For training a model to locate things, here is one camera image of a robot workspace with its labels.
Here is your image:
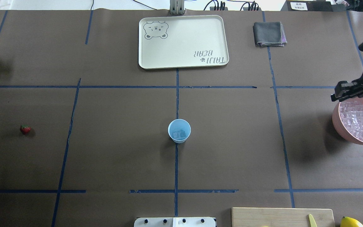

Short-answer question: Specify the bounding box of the wooden cutting board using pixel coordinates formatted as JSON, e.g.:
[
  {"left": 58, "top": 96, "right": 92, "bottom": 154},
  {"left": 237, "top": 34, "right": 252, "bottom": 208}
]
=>
[{"left": 231, "top": 207, "right": 335, "bottom": 227}]

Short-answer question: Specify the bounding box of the ice cubes pile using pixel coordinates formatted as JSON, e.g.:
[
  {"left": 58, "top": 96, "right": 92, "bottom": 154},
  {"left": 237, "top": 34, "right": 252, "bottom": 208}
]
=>
[{"left": 339, "top": 100, "right": 363, "bottom": 142}]

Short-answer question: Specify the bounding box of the clear ice cube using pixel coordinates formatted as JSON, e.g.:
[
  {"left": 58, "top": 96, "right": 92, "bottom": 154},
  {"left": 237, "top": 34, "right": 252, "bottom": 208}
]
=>
[{"left": 171, "top": 129, "right": 187, "bottom": 140}]

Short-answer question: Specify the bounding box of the aluminium frame post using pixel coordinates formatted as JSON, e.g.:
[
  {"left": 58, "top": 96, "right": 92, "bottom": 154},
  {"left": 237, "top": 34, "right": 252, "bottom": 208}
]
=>
[{"left": 170, "top": 0, "right": 186, "bottom": 15}]

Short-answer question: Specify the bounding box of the yellow lemon far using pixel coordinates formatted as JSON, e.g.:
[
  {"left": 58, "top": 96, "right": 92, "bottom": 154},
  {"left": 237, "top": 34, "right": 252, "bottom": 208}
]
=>
[{"left": 340, "top": 216, "right": 363, "bottom": 227}]

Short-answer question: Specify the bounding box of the pink bowl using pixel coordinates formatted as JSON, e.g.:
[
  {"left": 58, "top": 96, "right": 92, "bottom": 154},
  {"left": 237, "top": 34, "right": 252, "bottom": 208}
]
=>
[{"left": 332, "top": 98, "right": 363, "bottom": 145}]

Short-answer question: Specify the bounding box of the grey folded cloth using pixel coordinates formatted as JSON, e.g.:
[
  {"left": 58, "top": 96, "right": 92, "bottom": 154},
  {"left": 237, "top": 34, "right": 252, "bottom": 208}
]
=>
[{"left": 253, "top": 21, "right": 288, "bottom": 47}]

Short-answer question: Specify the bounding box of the light blue cup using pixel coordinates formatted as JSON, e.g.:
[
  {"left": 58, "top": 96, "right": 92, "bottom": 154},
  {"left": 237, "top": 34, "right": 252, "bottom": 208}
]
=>
[{"left": 167, "top": 119, "right": 191, "bottom": 144}]

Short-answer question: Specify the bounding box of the cream bear tray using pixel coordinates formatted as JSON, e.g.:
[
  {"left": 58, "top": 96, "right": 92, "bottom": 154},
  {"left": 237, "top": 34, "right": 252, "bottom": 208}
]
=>
[{"left": 138, "top": 15, "right": 229, "bottom": 69}]

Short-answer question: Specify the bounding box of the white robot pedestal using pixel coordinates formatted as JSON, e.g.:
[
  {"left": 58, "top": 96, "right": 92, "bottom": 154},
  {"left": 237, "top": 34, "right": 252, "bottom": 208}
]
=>
[{"left": 134, "top": 217, "right": 217, "bottom": 227}]

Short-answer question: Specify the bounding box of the black box white label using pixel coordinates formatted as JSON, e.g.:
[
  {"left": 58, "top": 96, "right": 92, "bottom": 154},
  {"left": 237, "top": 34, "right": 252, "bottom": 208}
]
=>
[{"left": 280, "top": 0, "right": 333, "bottom": 12}]

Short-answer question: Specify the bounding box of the small strawberry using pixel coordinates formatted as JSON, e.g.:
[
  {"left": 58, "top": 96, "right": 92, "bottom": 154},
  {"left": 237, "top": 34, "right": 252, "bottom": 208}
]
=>
[{"left": 20, "top": 125, "right": 32, "bottom": 135}]

